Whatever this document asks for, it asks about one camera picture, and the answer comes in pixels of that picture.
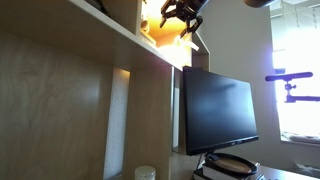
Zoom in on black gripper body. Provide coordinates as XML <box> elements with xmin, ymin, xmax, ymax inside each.
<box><xmin>174</xmin><ymin>0</ymin><xmax>210</xmax><ymax>18</ymax></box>

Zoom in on white strap with light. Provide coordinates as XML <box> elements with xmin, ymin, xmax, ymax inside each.
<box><xmin>173</xmin><ymin>34</ymin><xmax>200</xmax><ymax>53</ymax></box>

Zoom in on light wooden shelf unit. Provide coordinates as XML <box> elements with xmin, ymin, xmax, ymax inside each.
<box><xmin>0</xmin><ymin>0</ymin><xmax>212</xmax><ymax>180</ymax></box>

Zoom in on black computer monitor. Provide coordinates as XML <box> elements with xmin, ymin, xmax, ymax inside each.
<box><xmin>182</xmin><ymin>65</ymin><xmax>260</xmax><ymax>157</ymax></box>

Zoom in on white window blinds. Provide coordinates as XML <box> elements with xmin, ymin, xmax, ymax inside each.
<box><xmin>269</xmin><ymin>0</ymin><xmax>320</xmax><ymax>71</ymax></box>

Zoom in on small white jar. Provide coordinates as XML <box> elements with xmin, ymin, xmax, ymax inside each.
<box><xmin>134</xmin><ymin>165</ymin><xmax>157</xmax><ymax>180</ymax></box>

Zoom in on black stereo camera bar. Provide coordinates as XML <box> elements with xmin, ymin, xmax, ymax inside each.
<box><xmin>264</xmin><ymin>71</ymin><xmax>314</xmax><ymax>83</ymax></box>

